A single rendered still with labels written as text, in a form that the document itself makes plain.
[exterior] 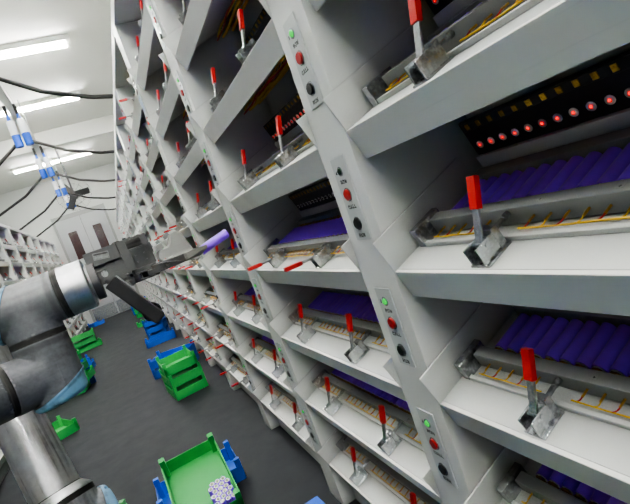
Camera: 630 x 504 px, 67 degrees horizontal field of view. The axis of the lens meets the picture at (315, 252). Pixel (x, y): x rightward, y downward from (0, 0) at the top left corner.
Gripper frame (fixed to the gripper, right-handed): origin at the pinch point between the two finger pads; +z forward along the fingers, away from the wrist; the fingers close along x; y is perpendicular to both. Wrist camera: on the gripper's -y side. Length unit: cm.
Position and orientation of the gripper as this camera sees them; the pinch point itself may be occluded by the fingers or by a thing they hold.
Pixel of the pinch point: (201, 251)
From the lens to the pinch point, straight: 96.0
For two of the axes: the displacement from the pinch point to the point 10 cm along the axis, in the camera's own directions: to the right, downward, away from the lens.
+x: -3.7, 0.2, 9.3
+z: 8.6, -3.7, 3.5
